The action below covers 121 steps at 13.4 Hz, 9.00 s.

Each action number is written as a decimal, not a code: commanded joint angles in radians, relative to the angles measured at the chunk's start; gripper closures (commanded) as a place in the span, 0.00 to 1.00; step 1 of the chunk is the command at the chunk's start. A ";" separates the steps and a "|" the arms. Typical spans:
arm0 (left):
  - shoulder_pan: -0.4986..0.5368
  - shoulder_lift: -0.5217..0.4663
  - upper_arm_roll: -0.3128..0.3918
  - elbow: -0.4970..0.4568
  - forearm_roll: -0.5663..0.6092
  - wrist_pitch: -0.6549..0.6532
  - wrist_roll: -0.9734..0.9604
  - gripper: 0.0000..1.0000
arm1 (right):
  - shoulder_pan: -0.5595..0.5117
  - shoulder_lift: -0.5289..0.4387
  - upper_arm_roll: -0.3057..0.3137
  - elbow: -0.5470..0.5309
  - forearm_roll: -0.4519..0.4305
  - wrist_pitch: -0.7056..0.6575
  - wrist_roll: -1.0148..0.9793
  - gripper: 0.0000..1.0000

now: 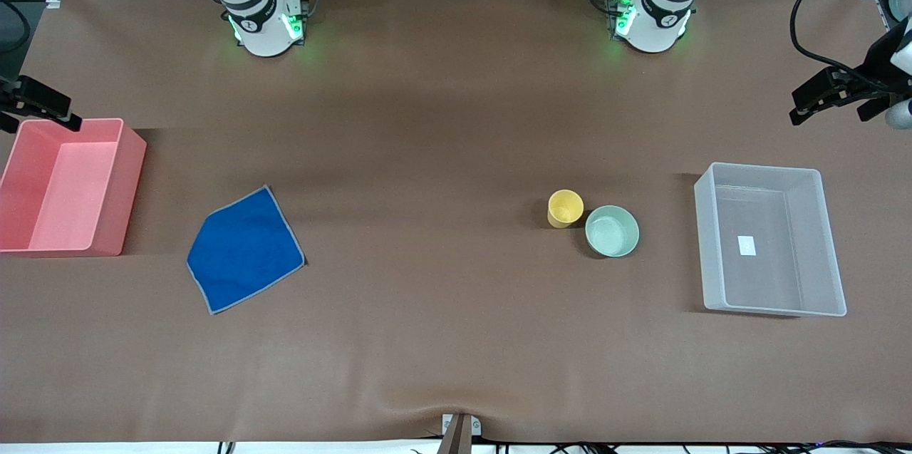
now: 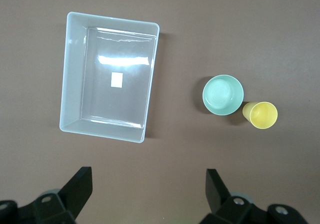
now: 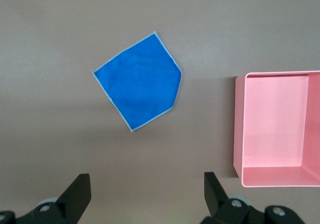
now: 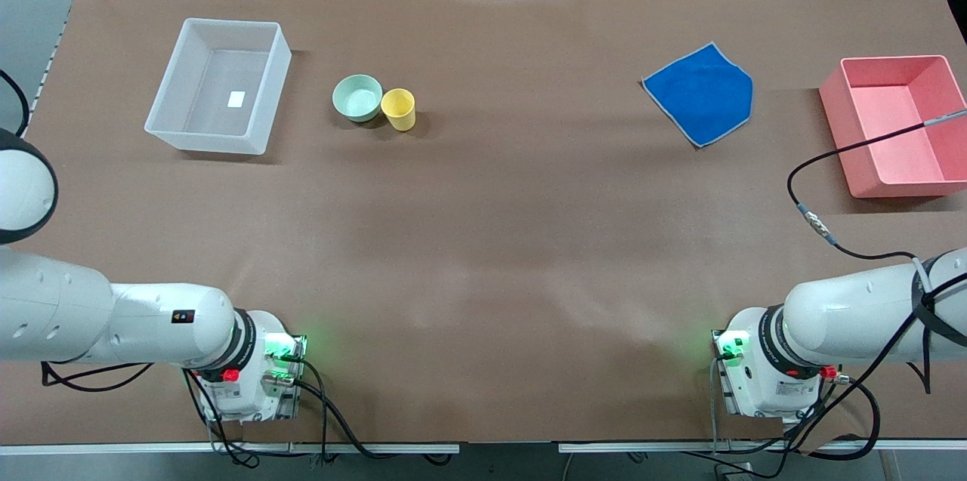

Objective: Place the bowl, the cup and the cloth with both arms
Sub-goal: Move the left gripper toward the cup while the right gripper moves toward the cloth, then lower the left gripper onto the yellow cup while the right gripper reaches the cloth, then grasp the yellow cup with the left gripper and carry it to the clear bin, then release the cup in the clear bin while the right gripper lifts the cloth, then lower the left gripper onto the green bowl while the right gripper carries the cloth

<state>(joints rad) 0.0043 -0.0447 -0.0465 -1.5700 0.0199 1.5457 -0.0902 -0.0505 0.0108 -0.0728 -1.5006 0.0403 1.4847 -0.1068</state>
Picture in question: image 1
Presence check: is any yellow plastic cup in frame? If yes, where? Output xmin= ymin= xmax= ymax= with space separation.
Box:
xmin=547 ymin=190 xmax=585 ymax=229

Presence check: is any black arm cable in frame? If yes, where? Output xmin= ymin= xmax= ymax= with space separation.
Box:
xmin=0 ymin=0 xmax=33 ymax=56
xmin=789 ymin=0 xmax=891 ymax=77

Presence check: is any clear plastic bin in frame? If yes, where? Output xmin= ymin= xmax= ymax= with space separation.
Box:
xmin=694 ymin=162 xmax=848 ymax=317

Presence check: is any blue microfibre cloth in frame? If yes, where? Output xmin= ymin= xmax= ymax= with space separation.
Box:
xmin=187 ymin=185 xmax=307 ymax=315

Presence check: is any brown table cover sheet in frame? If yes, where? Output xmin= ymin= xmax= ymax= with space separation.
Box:
xmin=0 ymin=0 xmax=912 ymax=444

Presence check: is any mint green bowl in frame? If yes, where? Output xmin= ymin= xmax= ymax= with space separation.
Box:
xmin=585 ymin=205 xmax=641 ymax=259

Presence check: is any pink plastic bin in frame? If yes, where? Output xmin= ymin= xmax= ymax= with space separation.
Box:
xmin=0 ymin=118 xmax=147 ymax=257

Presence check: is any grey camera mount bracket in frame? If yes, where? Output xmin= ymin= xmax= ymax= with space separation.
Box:
xmin=442 ymin=413 xmax=482 ymax=454

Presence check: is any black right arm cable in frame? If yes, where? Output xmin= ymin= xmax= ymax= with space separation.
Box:
xmin=0 ymin=0 xmax=33 ymax=56

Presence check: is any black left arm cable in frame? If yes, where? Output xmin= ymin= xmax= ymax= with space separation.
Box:
xmin=789 ymin=0 xmax=891 ymax=77

